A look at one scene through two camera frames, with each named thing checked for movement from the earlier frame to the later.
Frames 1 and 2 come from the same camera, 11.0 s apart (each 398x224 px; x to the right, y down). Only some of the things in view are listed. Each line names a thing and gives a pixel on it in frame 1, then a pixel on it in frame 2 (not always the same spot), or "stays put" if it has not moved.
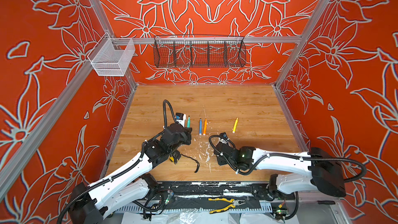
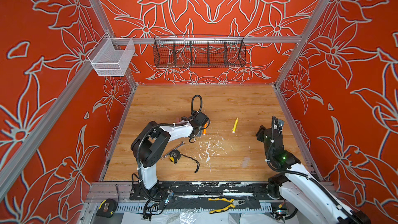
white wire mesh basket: (112, 56) stays put
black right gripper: (219, 162) → (261, 133)
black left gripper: (187, 133) → (199, 130)
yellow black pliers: (234, 203) stays put
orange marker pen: (205, 127) stays put
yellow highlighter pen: (235, 125) stays put
